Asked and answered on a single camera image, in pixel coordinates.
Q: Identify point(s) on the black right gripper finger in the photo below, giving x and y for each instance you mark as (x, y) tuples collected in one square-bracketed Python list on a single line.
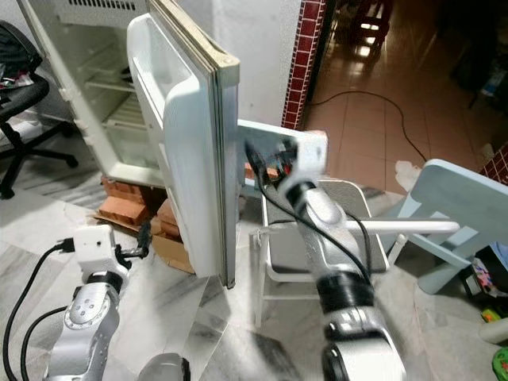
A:
[(254, 159)]

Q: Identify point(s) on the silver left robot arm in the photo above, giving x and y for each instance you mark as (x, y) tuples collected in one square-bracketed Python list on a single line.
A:
[(83, 317)]

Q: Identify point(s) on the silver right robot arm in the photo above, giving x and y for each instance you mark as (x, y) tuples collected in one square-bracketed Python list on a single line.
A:
[(329, 238)]

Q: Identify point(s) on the white fridge door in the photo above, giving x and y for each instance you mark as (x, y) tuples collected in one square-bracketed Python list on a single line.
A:
[(194, 143)]

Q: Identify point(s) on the white open fridge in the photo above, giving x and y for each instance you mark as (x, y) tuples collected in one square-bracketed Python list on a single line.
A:
[(83, 32)]

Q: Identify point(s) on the brown cardboard piece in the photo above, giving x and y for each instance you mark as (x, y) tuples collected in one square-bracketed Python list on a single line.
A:
[(171, 250)]

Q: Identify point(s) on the red brick stack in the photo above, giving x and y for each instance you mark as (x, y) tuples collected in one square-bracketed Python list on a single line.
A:
[(127, 202)]

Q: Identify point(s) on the white plastic armchair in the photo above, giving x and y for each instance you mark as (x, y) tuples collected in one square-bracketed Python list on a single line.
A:
[(286, 246)]

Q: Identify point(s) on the red tiled column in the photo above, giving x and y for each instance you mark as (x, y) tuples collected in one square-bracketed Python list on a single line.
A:
[(303, 63)]

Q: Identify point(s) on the grey robot left leg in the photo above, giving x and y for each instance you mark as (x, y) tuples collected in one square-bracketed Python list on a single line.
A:
[(167, 368)]

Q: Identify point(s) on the white crumpled paper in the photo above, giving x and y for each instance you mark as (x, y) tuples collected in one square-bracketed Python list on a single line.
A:
[(411, 175)]

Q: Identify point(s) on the light blue plastic chair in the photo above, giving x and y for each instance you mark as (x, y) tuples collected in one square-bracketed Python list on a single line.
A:
[(456, 194)]

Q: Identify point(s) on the black office chair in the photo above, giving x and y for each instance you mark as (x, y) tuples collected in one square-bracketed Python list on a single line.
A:
[(20, 99)]

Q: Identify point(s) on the colourful plastic toys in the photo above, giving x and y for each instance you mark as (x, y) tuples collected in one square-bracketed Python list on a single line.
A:
[(494, 317)]

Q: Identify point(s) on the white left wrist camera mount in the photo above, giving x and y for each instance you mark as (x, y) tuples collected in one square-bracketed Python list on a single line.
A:
[(99, 246)]

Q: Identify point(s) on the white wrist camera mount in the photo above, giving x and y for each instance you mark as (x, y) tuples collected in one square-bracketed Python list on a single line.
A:
[(99, 246), (309, 155)]

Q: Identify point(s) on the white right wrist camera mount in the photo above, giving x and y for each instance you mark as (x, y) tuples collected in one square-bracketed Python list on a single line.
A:
[(309, 155)]

